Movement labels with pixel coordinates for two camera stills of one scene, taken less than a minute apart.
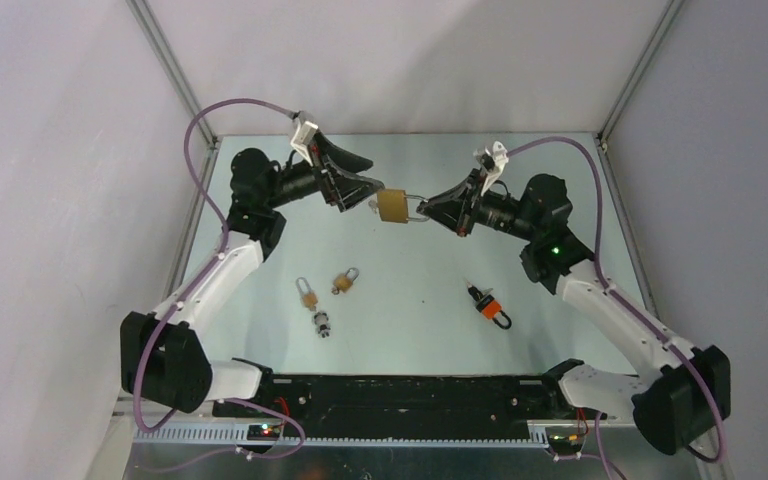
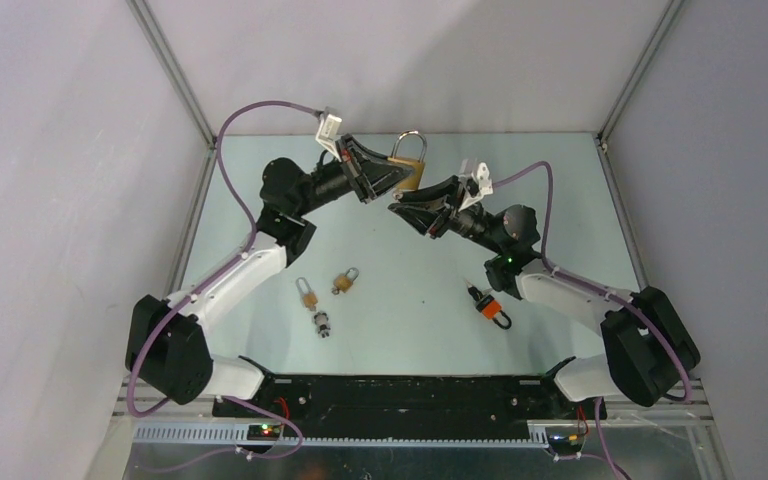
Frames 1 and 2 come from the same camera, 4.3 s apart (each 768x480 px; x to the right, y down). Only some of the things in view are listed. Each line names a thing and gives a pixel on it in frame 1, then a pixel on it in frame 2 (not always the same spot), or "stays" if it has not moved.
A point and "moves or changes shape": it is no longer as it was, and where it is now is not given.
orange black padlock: [489, 306] stays
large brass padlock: [393, 206] moves or changes shape
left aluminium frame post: [158, 38] stays
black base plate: [403, 406] stays
